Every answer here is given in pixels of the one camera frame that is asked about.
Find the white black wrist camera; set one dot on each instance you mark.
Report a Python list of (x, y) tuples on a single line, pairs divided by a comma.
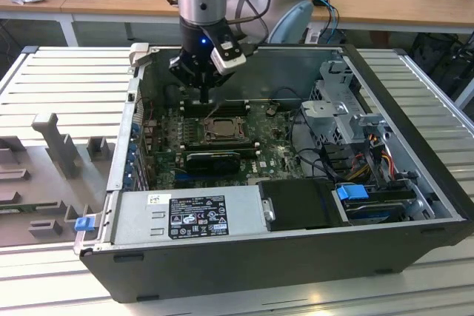
[(229, 60)]

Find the hard disk with blue carrier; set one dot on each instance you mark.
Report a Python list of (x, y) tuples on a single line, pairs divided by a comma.
[(352, 193)]

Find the grey parts rack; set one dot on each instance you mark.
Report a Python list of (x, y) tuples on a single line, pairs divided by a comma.
[(48, 183)]

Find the black RAM slot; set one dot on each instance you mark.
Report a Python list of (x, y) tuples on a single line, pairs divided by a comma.
[(237, 106), (192, 142), (237, 113), (237, 103), (237, 110)]

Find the black graphics card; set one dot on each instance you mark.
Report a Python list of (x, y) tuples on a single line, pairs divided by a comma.
[(211, 163)]

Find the silver metal drive cage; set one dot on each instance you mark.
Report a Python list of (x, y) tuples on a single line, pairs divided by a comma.
[(326, 109)]

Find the silver power supply unit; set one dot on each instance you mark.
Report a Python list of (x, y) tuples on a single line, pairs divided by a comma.
[(129, 220)]

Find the CPU socket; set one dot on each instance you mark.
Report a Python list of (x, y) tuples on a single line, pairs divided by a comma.
[(222, 139)]

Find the black plastic shroud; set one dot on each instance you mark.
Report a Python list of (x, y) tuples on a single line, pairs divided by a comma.
[(300, 205)]

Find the blue case latch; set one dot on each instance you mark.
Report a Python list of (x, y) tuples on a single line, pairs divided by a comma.
[(83, 225)]

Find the black grey PC case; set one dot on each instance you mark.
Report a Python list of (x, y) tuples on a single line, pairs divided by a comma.
[(259, 268)]

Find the green motherboard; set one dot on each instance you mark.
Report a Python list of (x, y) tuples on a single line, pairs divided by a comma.
[(266, 146)]

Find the green RAM stick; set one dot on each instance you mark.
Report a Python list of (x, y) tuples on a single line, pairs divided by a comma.
[(18, 211)]

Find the white power adapter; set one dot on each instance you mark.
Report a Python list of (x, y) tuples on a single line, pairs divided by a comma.
[(313, 36)]

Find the black office chair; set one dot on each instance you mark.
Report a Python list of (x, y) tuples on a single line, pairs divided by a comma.
[(433, 57)]

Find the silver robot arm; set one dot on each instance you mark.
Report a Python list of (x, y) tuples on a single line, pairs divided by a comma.
[(201, 9)]

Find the thin metal locking lever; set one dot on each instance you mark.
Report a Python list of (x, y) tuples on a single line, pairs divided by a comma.
[(216, 111)]

